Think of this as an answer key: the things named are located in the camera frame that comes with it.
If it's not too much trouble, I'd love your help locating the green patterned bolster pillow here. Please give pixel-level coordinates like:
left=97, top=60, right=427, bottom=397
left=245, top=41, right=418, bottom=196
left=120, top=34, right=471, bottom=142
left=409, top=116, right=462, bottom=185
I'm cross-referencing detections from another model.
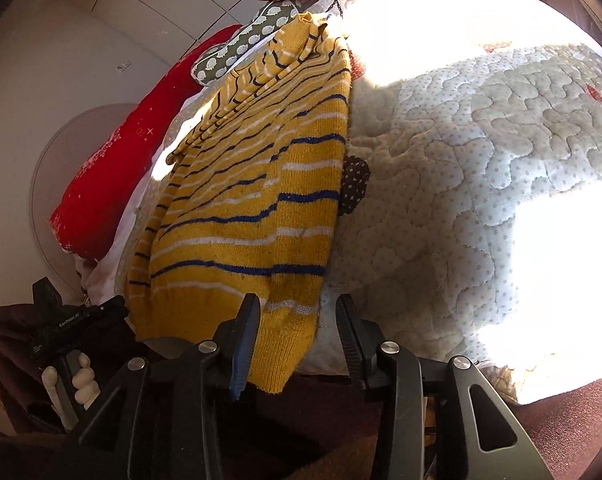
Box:
left=191, top=0, right=304, bottom=87

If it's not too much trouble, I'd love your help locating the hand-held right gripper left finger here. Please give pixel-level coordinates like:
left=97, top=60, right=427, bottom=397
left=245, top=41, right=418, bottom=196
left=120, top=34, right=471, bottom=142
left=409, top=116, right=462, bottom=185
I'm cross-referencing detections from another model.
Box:
left=74, top=292, right=262, bottom=480

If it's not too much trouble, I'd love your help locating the white bed sheet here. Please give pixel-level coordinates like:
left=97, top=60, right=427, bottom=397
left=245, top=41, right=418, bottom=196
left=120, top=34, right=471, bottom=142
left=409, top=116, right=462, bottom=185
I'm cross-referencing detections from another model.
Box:
left=88, top=95, right=207, bottom=306

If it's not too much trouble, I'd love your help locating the glossy white wardrobe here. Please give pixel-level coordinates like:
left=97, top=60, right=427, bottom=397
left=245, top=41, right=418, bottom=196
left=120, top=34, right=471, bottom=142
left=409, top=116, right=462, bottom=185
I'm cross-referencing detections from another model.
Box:
left=88, top=0, right=267, bottom=61

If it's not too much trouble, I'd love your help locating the red patterned pillow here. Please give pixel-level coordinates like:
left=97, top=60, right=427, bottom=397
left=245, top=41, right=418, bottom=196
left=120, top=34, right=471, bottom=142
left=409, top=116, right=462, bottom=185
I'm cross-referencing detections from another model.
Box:
left=48, top=24, right=244, bottom=261

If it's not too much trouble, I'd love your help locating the person's left hand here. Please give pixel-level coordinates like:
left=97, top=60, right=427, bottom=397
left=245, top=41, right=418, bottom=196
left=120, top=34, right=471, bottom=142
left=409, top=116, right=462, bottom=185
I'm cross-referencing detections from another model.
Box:
left=41, top=352, right=100, bottom=413

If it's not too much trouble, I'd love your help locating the quilted patchwork bedspread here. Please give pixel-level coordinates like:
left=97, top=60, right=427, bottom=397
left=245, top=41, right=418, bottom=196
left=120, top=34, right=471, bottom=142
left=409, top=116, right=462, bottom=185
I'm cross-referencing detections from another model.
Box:
left=116, top=0, right=602, bottom=406

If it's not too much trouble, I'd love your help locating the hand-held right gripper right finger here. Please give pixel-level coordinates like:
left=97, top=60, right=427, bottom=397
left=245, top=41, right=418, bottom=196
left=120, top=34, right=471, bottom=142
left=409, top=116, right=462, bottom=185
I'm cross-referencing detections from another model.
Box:
left=335, top=294, right=554, bottom=480

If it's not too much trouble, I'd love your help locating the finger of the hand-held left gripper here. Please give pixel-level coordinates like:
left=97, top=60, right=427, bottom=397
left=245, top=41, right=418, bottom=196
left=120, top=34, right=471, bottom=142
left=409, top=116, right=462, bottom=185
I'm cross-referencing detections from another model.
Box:
left=88, top=295, right=130, bottom=327

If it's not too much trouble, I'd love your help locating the yellow striped knit sweater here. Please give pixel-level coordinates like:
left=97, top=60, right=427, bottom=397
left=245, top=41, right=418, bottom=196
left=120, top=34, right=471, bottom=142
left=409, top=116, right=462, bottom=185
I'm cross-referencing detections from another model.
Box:
left=124, top=10, right=353, bottom=395

